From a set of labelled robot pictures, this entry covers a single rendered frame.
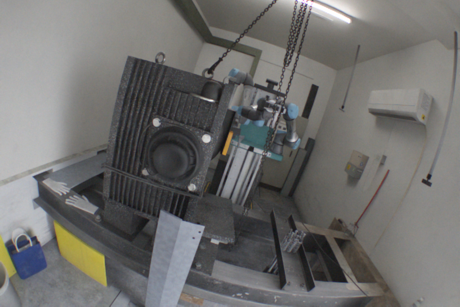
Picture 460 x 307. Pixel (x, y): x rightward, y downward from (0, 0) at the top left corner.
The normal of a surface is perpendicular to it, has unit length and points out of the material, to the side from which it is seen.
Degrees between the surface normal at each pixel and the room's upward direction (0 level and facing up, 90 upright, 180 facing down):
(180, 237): 90
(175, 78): 90
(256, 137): 90
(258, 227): 90
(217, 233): 0
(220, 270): 0
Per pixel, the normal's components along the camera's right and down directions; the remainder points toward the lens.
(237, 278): 0.32, -0.93
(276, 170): -0.09, 0.15
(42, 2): 0.94, 0.33
